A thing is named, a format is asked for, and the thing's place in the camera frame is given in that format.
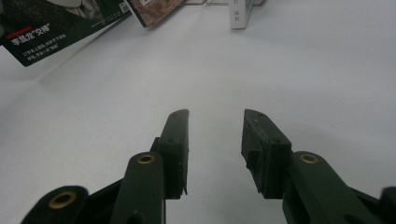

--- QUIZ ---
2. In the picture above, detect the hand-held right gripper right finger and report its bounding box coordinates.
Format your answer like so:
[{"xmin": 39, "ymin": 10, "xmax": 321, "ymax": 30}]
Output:
[{"xmin": 241, "ymin": 108, "xmax": 384, "ymax": 224}]

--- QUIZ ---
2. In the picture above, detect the white picture grid book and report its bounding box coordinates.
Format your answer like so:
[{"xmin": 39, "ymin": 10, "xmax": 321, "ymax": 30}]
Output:
[{"xmin": 228, "ymin": 0, "xmax": 265, "ymax": 31}]

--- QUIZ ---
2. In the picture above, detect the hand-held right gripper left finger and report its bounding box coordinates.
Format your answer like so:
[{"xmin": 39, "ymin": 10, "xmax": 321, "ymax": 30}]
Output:
[{"xmin": 110, "ymin": 108, "xmax": 191, "ymax": 224}]

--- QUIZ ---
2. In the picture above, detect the white table cover board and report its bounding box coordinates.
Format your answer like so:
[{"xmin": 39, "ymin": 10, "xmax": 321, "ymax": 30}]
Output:
[{"xmin": 0, "ymin": 0, "xmax": 396, "ymax": 224}]

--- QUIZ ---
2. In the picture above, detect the dark glossy magazine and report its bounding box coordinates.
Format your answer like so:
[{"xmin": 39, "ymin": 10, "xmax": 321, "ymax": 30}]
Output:
[{"xmin": 0, "ymin": 0, "xmax": 132, "ymax": 68}]

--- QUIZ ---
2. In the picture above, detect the purple and brown cover book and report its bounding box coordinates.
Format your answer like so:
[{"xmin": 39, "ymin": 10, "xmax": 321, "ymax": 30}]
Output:
[{"xmin": 125, "ymin": 0, "xmax": 186, "ymax": 29}]

